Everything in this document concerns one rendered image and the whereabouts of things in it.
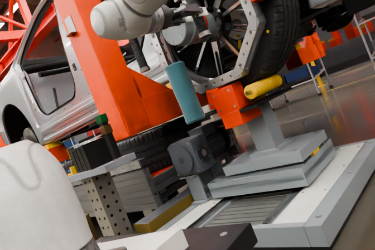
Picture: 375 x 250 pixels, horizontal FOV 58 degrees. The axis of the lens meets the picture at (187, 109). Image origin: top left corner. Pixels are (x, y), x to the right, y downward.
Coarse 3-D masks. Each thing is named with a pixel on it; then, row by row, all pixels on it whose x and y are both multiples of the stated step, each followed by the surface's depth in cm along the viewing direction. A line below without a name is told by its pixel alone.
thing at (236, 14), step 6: (228, 0) 181; (234, 0) 179; (222, 6) 184; (228, 6) 182; (240, 6) 178; (234, 12) 176; (240, 12) 174; (234, 18) 177; (240, 18) 175; (246, 18) 172; (228, 36) 187; (234, 36) 179; (240, 36) 177; (234, 42) 185; (228, 48) 189
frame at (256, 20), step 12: (240, 0) 128; (252, 12) 126; (252, 24) 127; (264, 24) 129; (156, 36) 159; (252, 36) 128; (156, 48) 161; (168, 48) 162; (252, 48) 131; (168, 60) 160; (240, 60) 134; (252, 60) 137; (228, 72) 139; (240, 72) 135; (204, 84) 148; (216, 84) 144
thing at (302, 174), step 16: (304, 160) 137; (320, 160) 145; (224, 176) 166; (240, 176) 158; (256, 176) 146; (272, 176) 141; (288, 176) 136; (304, 176) 132; (224, 192) 159; (240, 192) 153; (256, 192) 148
